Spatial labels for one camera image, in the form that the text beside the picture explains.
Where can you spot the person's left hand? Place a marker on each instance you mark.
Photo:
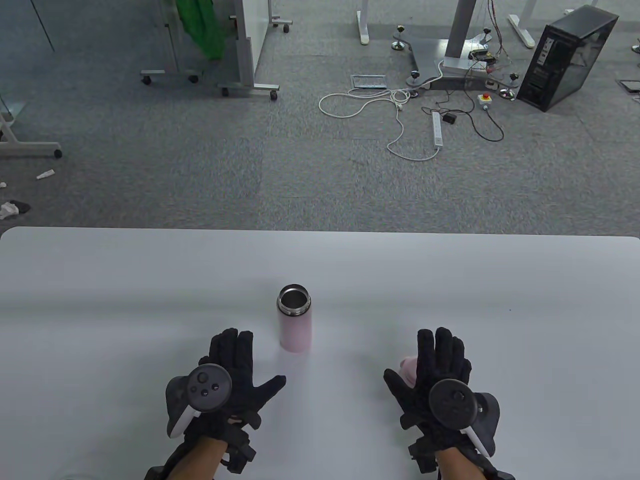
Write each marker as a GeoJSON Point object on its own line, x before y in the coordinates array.
{"type": "Point", "coordinates": [242, 380]}

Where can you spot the person's right hand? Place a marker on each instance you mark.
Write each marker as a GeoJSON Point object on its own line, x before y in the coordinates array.
{"type": "Point", "coordinates": [440, 357]}

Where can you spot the pink thermos cap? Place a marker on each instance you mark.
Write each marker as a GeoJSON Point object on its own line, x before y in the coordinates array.
{"type": "Point", "coordinates": [410, 370]}

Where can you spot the pink thermos body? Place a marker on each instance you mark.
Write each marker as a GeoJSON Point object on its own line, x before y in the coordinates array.
{"type": "Point", "coordinates": [295, 335]}

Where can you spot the person's right forearm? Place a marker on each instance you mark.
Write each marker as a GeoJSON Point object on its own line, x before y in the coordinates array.
{"type": "Point", "coordinates": [457, 467]}

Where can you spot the person's left forearm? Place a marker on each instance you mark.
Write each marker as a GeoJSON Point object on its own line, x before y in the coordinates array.
{"type": "Point", "coordinates": [197, 460]}

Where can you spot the black and white controller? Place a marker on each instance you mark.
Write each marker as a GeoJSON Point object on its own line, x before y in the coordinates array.
{"type": "Point", "coordinates": [205, 387]}
{"type": "Point", "coordinates": [452, 402]}

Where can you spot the white power strip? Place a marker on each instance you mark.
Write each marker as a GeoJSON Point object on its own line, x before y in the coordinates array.
{"type": "Point", "coordinates": [437, 130]}

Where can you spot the black power adapter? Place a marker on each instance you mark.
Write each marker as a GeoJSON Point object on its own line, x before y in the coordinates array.
{"type": "Point", "coordinates": [450, 119]}

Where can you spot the red emergency stop button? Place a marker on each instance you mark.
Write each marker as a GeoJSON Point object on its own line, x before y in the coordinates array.
{"type": "Point", "coordinates": [485, 100]}

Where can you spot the grey floor socket box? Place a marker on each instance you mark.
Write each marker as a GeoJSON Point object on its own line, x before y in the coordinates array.
{"type": "Point", "coordinates": [369, 81]}

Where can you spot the small white tube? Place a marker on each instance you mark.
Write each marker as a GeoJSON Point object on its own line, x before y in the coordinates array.
{"type": "Point", "coordinates": [45, 174]}

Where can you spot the white and black rag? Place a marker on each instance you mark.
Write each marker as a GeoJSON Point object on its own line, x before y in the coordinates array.
{"type": "Point", "coordinates": [10, 210]}

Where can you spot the grey metal stand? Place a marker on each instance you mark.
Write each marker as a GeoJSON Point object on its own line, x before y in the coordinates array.
{"type": "Point", "coordinates": [430, 52]}

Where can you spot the grey wheeled table leg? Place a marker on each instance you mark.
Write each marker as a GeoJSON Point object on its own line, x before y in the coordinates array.
{"type": "Point", "coordinates": [30, 149]}

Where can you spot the grey wheeled rack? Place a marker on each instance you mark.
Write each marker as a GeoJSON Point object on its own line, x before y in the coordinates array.
{"type": "Point", "coordinates": [162, 72]}

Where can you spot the black computer tower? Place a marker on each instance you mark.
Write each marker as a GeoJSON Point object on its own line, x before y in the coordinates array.
{"type": "Point", "coordinates": [565, 60]}

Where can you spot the white desk leg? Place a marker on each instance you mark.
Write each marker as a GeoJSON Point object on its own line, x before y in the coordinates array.
{"type": "Point", "coordinates": [522, 32]}
{"type": "Point", "coordinates": [363, 30]}

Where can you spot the green cloth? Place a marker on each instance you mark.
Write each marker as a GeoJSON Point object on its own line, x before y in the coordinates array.
{"type": "Point", "coordinates": [200, 25]}

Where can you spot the whiteboard on wheeled stand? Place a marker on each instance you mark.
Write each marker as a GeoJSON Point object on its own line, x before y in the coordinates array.
{"type": "Point", "coordinates": [255, 20]}

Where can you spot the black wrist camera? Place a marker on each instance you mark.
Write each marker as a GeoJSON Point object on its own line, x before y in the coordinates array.
{"type": "Point", "coordinates": [422, 457]}
{"type": "Point", "coordinates": [239, 450]}

